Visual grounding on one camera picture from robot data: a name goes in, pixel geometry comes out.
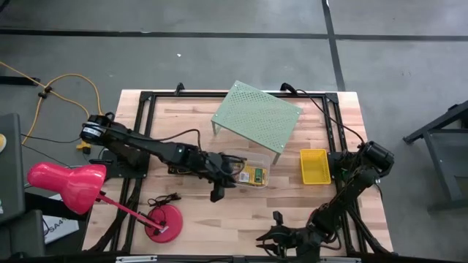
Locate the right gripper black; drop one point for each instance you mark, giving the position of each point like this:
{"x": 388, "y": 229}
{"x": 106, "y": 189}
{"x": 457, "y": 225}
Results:
{"x": 292, "y": 241}

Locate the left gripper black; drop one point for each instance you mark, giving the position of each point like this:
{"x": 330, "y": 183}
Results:
{"x": 215, "y": 168}

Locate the yellow green crayon box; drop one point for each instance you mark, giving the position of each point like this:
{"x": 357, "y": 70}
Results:
{"x": 256, "y": 175}

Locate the clear plastic bin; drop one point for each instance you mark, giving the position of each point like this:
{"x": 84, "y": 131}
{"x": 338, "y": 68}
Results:
{"x": 265, "y": 159}

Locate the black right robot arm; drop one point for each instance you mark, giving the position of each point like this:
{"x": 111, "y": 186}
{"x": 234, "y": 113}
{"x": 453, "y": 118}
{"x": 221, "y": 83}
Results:
{"x": 351, "y": 190}

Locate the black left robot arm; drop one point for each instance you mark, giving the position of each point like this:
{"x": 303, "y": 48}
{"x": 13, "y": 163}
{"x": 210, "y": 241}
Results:
{"x": 146, "y": 144}

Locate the red desk lamp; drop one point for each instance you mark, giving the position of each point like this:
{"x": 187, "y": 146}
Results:
{"x": 73, "y": 186}

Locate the green perforated metal shelf riser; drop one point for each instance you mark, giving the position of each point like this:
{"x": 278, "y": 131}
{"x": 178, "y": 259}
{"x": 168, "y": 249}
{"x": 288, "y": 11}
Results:
{"x": 256, "y": 117}

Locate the yellow plastic basket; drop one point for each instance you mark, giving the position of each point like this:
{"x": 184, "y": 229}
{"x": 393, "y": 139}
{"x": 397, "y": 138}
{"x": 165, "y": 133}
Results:
{"x": 315, "y": 166}

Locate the white printed box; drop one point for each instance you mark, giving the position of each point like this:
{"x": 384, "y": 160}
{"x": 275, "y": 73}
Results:
{"x": 62, "y": 230}

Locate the dark metal cart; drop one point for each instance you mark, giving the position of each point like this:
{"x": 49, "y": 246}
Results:
{"x": 446, "y": 153}

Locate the black box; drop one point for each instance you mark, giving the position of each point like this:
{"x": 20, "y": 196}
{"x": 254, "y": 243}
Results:
{"x": 22, "y": 233}

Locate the dark grey cabinet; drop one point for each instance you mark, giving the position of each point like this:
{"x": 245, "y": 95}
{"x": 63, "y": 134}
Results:
{"x": 11, "y": 164}

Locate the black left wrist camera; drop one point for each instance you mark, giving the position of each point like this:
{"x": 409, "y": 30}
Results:
{"x": 218, "y": 191}

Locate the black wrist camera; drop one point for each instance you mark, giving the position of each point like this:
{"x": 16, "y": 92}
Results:
{"x": 278, "y": 218}
{"x": 218, "y": 191}

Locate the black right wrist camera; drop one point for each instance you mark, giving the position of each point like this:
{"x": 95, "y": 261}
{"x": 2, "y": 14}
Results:
{"x": 278, "y": 218}

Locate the black aluminium table frame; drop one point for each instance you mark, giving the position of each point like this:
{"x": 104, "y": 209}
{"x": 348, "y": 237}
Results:
{"x": 331, "y": 98}

